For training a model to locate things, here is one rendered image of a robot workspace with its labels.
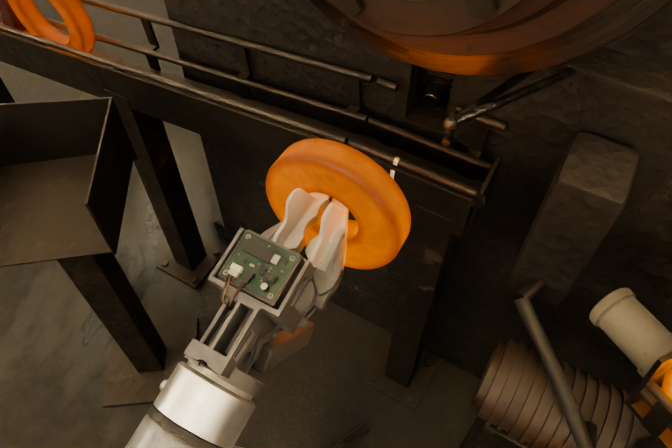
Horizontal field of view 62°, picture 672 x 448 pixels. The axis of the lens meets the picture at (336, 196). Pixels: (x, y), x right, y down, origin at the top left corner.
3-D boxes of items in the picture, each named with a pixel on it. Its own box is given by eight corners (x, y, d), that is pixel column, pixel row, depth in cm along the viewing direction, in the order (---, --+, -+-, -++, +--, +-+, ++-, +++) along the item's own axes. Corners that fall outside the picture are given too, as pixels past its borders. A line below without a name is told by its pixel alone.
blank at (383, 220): (270, 119, 56) (251, 139, 54) (414, 162, 50) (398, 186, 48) (292, 221, 67) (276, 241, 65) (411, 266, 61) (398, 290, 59)
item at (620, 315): (619, 307, 71) (635, 279, 67) (677, 366, 66) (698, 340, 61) (582, 326, 70) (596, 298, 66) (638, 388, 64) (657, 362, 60)
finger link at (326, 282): (358, 240, 53) (312, 324, 50) (359, 246, 54) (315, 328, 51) (315, 220, 54) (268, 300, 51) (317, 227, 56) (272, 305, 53)
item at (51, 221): (94, 325, 139) (-71, 107, 82) (202, 316, 140) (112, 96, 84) (78, 409, 126) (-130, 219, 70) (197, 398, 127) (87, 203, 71)
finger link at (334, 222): (364, 171, 51) (314, 258, 48) (369, 199, 56) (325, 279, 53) (334, 159, 52) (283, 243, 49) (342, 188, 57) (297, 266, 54)
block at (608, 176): (527, 233, 88) (579, 121, 69) (578, 254, 85) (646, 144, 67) (504, 285, 82) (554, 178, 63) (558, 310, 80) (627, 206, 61)
